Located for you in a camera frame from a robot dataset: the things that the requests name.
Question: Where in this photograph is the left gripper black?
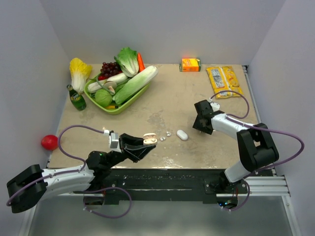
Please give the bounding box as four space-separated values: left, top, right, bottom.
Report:
105 133 156 169

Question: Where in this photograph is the beige earbud charging case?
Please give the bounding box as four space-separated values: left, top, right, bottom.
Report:
143 133 157 145

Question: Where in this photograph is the white charging case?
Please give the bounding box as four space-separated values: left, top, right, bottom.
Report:
176 129 189 141

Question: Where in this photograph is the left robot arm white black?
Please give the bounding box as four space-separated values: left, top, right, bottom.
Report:
6 132 157 213

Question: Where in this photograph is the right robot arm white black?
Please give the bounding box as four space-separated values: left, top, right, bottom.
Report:
193 100 279 193

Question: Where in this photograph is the green plastic basket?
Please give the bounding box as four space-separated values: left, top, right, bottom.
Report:
84 73 151 115

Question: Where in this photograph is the yellow snack packet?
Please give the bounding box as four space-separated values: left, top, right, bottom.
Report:
206 66 243 99

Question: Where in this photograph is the long green napa cabbage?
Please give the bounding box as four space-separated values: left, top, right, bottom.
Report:
113 65 158 104

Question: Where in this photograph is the round green cabbage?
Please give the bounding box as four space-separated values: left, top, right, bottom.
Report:
95 89 112 108

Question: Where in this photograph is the orange juice box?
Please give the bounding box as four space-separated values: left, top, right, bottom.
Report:
179 58 201 72

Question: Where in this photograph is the beige mushroom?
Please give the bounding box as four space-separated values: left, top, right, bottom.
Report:
103 81 117 95

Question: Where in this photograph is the green glass bottle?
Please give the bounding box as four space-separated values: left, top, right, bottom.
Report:
66 85 87 111

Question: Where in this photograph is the white radish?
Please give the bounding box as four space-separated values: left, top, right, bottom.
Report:
87 73 128 95

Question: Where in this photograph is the red chili pepper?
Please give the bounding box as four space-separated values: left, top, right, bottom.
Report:
98 75 108 81

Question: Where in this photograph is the orange carrot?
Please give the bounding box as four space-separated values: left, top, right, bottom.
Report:
137 53 145 72

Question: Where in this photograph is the purple grapes bunch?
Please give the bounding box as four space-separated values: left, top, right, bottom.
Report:
100 62 122 78

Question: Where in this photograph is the red tomato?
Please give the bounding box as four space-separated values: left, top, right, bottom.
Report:
41 135 58 151

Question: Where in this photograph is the green lettuce head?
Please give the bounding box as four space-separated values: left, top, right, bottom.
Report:
114 47 139 78

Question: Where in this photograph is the yellow napa cabbage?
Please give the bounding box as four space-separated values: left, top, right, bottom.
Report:
69 58 93 93

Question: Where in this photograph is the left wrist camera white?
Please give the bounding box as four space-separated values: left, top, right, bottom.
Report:
103 129 120 152

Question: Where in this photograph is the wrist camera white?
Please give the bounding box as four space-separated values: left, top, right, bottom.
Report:
103 129 120 152
209 101 221 112

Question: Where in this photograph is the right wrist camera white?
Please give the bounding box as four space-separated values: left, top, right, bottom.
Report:
209 101 221 112

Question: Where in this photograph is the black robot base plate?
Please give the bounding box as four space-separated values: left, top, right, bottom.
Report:
87 169 247 205

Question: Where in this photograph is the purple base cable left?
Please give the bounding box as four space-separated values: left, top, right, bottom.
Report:
82 186 133 219

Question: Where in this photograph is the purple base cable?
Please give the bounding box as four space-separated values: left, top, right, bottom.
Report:
82 186 133 219
220 180 251 212

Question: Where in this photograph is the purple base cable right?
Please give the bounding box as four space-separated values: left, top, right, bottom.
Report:
220 180 251 212

